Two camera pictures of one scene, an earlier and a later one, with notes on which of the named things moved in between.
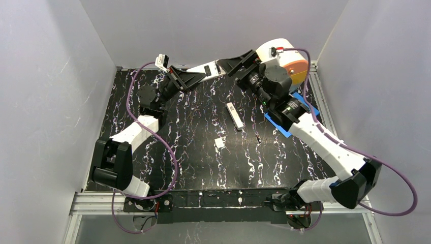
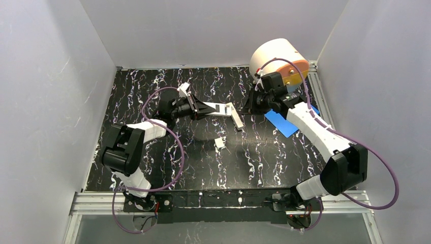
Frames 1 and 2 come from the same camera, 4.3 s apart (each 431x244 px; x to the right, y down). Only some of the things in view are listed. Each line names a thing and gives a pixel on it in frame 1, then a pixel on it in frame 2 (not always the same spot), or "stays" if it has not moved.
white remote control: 235,115 stays
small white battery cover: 219,142 stays
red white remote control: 210,70 to 221,109
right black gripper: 244,65 to 251,102
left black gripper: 176,79 to 193,107
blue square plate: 284,132 stays
